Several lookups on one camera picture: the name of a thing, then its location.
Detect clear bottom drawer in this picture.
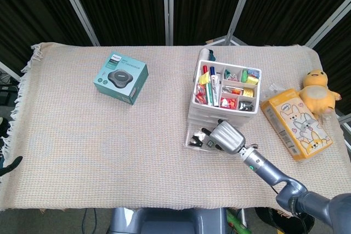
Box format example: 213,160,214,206
183,123,236,155

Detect clear plastic bag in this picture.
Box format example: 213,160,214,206
267,82,283,95

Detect green circuit board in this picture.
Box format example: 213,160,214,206
226,208,252,234

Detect yellow duck plush toy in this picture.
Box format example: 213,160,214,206
298,69,342,121

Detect clear top drawer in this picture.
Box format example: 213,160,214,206
189,109,254,120

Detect white bottle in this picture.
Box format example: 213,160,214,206
197,48,211,62

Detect orange red push pins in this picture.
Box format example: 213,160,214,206
220,97,238,110

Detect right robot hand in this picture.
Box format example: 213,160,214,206
201,118,247,155

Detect teal Philips speaker box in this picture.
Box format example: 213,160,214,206
93,51,149,106

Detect grey robot torso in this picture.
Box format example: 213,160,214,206
109,207,228,234

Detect red packaged snack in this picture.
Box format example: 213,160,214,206
195,84,208,105

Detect black binder clips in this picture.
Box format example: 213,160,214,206
238,100,254,111

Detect white plastic drawer organizer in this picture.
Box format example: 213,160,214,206
188,59,262,128

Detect yellow corgi tissue box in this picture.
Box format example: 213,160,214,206
260,88,334,163

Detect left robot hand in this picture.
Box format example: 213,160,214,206
0,156,24,177

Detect clear middle drawer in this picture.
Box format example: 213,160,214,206
188,116,252,127

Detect black bag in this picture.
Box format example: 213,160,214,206
254,207,316,234

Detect clear drawer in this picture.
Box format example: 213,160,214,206
189,109,254,120
183,123,236,155
188,116,252,127

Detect silver clips pile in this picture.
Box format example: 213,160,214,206
222,85,244,95

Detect dark folding screen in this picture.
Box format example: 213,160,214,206
0,0,351,76

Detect green pen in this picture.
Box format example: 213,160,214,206
206,80,214,106

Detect beige woven tablecloth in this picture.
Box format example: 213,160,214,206
0,42,351,213

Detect yellow sticky note pack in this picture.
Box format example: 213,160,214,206
198,72,211,85

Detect blue capped white marker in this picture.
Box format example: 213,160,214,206
210,66,220,108

